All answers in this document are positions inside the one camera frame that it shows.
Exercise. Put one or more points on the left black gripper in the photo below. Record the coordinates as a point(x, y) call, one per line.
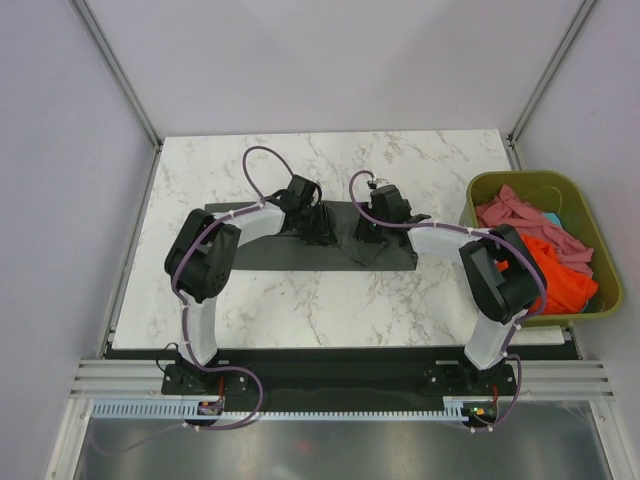
point(323, 232)

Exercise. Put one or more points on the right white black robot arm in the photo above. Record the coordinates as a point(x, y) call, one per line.
point(503, 278)

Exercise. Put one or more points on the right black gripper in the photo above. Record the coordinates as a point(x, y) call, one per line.
point(362, 232)

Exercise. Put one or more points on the aluminium front rail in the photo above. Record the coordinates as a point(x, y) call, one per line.
point(543, 380)

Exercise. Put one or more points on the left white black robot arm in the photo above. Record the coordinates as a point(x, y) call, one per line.
point(200, 261)

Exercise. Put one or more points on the left aluminium frame post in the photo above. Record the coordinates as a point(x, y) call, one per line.
point(108, 55)

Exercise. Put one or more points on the teal cloth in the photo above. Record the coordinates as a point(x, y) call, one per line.
point(553, 219)

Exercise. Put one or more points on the orange t shirt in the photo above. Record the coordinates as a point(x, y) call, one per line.
point(568, 291)

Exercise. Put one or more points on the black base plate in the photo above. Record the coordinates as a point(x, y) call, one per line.
point(342, 379)

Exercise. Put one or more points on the olive green plastic bin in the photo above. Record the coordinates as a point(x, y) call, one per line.
point(553, 192)

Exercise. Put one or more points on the white slotted cable duct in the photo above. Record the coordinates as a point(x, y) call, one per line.
point(191, 409)

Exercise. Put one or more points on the pink t shirt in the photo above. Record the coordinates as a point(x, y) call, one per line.
point(506, 208)

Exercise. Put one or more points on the dark grey t shirt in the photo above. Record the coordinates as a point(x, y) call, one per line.
point(287, 253)

